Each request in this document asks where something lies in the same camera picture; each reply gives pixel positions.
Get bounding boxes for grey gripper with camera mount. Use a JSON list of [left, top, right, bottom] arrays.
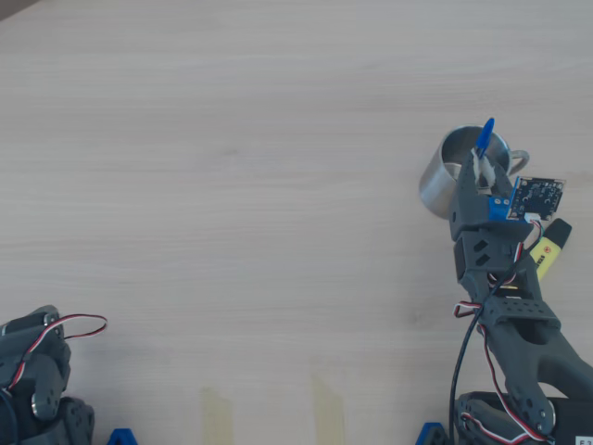
[[448, 150, 532, 245]]

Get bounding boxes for blue ballpoint pen with cap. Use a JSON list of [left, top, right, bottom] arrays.
[[474, 117, 496, 161]]

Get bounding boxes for yellow highlighter with black cap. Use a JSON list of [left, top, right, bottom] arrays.
[[527, 218, 574, 282]]

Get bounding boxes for yellow masking tape strip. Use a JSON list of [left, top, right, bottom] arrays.
[[310, 377, 347, 445]]

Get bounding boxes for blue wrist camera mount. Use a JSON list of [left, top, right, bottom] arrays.
[[488, 195, 529, 224]]

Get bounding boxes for silver metal cup with handle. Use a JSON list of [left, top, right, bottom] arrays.
[[419, 124, 531, 222]]

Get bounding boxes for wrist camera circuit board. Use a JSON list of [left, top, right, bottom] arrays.
[[507, 176, 567, 222]]

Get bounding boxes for servo wires of camera arm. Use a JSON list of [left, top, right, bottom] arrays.
[[452, 222, 550, 444]]

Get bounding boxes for grey robot arm with camera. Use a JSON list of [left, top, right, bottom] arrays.
[[451, 231, 593, 445]]

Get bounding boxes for blue small arm base plate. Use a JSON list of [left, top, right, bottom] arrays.
[[413, 421, 453, 445]]

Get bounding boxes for looped red white servo wire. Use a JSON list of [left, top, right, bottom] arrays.
[[8, 313, 108, 395]]

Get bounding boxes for blue perforated arm base plate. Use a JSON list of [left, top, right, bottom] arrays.
[[107, 428, 140, 445]]

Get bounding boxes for grey robot arm without camera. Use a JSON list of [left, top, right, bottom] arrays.
[[0, 304, 96, 445]]

